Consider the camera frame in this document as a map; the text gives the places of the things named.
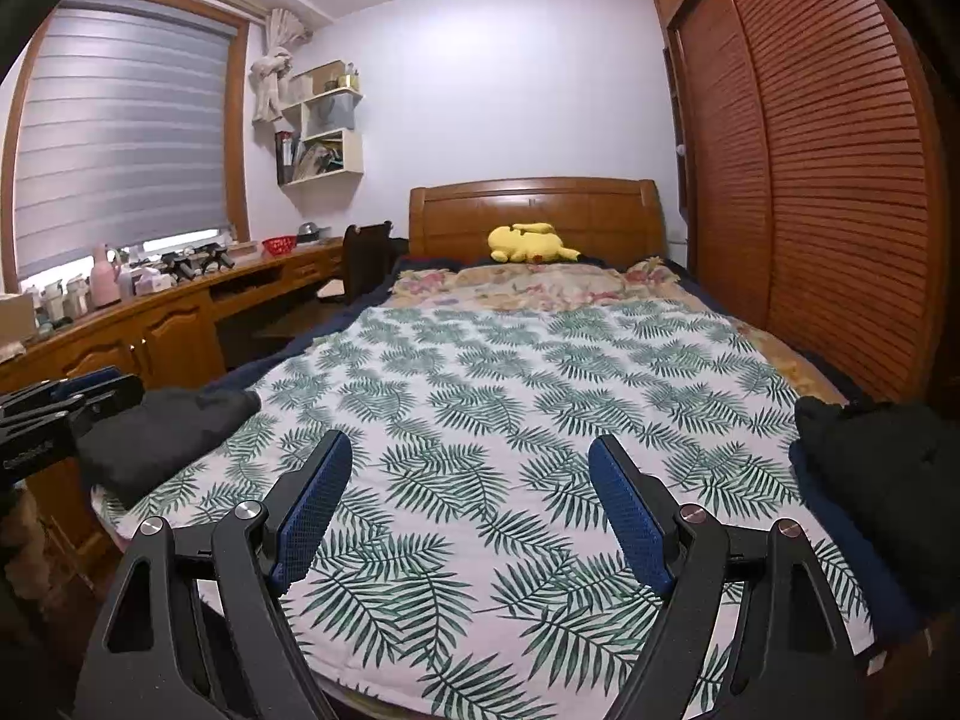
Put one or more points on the navy folded garment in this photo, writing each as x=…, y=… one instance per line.
x=832, y=529

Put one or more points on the wooden bed headboard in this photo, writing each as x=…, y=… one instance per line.
x=600, y=214

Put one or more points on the dark chair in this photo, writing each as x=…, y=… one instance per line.
x=367, y=255

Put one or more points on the yellow plush toy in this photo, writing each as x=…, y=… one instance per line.
x=525, y=244

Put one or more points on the wooden window frame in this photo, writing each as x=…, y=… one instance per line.
x=238, y=127

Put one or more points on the wooden louvred wardrobe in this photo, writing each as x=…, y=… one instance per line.
x=825, y=165

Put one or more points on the black clamp device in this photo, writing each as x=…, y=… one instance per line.
x=180, y=266
x=216, y=259

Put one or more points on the person's left hand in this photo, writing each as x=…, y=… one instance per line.
x=26, y=532

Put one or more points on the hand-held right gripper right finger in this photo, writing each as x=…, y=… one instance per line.
x=634, y=521

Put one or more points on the white box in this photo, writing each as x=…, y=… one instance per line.
x=154, y=282

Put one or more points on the metal pot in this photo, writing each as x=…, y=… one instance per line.
x=313, y=234

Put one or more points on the tied beige curtain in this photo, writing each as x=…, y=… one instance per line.
x=266, y=82

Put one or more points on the dark grey folded garment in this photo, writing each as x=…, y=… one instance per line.
x=165, y=435

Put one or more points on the cardboard box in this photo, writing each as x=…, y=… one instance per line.
x=16, y=319

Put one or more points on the grey window blind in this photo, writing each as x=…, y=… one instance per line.
x=127, y=135

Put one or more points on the red basket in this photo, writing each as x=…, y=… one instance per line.
x=279, y=245

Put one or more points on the white wall shelf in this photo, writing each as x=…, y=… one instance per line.
x=349, y=154

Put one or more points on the wooden desk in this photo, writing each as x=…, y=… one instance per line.
x=165, y=330

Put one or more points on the pink bottle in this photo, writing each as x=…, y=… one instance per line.
x=105, y=281

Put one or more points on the wooden bed with leaf-print cover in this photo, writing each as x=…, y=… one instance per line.
x=480, y=405

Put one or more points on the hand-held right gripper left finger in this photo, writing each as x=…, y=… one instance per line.
x=311, y=521

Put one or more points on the navy bedspread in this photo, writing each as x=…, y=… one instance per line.
x=315, y=349

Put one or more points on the black double-breasted coat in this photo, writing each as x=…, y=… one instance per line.
x=885, y=480

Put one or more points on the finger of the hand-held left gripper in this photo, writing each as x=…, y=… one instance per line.
x=75, y=382
x=105, y=405

